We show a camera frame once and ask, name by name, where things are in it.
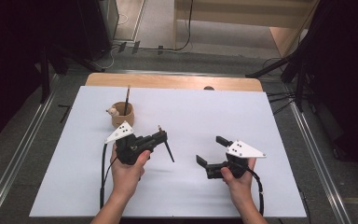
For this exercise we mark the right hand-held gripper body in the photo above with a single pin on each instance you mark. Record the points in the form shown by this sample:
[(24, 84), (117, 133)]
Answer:
[(242, 151)]

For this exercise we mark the black curtain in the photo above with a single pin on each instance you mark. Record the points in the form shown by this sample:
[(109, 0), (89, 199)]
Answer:
[(9, 62), (351, 77)]

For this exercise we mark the dark cabinet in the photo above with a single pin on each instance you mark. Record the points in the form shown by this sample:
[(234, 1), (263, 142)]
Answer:
[(96, 25)]

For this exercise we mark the beige brush pot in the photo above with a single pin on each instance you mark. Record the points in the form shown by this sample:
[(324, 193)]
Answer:
[(122, 119)]

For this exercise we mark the wooden table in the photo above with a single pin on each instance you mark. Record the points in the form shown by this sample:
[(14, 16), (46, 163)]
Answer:
[(167, 81)]

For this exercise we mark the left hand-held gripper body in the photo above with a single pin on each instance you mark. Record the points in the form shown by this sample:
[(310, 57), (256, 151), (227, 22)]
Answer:
[(130, 146)]

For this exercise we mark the grey floor plug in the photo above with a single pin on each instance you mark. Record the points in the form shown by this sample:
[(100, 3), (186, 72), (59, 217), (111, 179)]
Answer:
[(136, 47), (160, 49), (122, 47)]

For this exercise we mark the metal floor rail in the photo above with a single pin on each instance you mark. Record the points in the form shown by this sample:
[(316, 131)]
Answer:
[(320, 161), (12, 168)]

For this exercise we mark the small cream toy figure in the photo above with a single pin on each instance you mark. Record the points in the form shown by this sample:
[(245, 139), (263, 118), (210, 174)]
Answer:
[(113, 111)]

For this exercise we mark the person's right hand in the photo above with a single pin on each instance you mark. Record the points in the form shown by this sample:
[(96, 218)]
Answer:
[(240, 188)]

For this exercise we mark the small brown knob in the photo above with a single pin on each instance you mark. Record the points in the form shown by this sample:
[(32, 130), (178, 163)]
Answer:
[(209, 88)]

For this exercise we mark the person's left hand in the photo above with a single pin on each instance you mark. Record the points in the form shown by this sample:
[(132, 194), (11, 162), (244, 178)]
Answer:
[(127, 177)]

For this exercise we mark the light wooden box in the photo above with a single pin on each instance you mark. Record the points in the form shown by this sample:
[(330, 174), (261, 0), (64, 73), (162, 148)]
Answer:
[(281, 39)]

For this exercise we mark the black tripod stand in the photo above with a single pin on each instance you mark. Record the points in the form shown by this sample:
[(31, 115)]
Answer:
[(300, 90), (44, 77)]

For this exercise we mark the white board sheet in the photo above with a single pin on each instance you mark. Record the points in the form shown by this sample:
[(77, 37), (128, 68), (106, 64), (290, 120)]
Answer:
[(183, 118)]

